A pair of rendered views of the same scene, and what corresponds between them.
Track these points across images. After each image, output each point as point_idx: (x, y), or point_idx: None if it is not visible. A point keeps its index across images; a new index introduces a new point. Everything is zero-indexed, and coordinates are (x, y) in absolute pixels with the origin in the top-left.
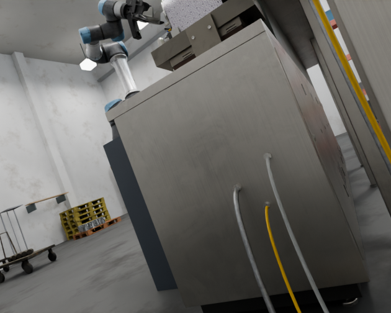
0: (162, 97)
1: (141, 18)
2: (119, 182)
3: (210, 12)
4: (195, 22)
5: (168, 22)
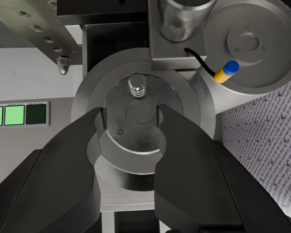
0: None
1: None
2: None
3: (30, 42)
4: (5, 24)
5: (118, 82)
